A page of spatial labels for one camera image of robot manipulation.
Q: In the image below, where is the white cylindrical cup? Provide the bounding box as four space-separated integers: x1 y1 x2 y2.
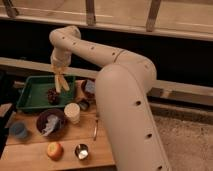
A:
64 103 80 124

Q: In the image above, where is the silver fork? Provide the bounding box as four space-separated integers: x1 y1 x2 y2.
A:
93 116 99 141

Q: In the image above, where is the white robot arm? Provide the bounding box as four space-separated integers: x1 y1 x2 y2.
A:
49 26 172 171

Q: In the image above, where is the small dark metal cup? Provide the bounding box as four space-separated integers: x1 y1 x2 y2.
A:
78 99 90 111

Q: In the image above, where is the peeled yellow banana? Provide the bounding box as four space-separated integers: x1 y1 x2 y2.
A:
53 67 70 93

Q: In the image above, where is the blue sponge block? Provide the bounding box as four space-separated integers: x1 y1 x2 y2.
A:
85 80 95 94

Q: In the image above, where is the shiny metal cup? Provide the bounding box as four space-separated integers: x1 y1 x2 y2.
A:
75 144 89 160

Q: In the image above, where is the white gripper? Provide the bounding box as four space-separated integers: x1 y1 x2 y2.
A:
50 49 71 72

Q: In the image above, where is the red yellow apple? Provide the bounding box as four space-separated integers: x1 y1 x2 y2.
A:
46 142 63 160

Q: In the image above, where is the crumpled white paper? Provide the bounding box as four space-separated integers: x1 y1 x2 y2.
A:
42 115 60 136

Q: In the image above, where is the dark purple bowl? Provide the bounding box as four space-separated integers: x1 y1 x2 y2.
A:
36 108 66 136

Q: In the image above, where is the dark grape bunch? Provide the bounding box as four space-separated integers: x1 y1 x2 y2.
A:
47 88 60 105

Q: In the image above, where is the blue plastic cup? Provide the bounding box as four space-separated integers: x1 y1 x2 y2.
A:
9 121 28 139

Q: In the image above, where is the green plastic tray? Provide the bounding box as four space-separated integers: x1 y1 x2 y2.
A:
16 75 75 113

